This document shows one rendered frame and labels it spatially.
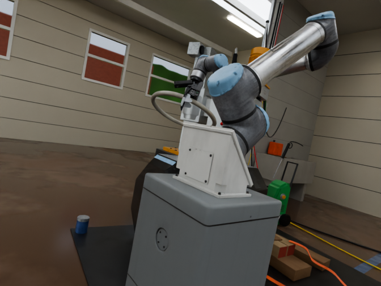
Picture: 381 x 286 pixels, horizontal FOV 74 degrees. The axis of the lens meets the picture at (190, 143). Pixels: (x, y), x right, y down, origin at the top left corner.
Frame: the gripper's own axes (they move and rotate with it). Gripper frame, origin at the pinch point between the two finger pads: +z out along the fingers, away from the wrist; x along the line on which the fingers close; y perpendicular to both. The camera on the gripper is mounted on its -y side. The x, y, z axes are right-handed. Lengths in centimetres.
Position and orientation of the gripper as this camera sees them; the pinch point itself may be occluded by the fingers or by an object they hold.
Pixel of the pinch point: (181, 106)
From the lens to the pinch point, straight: 154.0
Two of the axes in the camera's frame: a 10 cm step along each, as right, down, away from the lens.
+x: -0.7, 2.7, 9.6
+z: -3.7, 8.9, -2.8
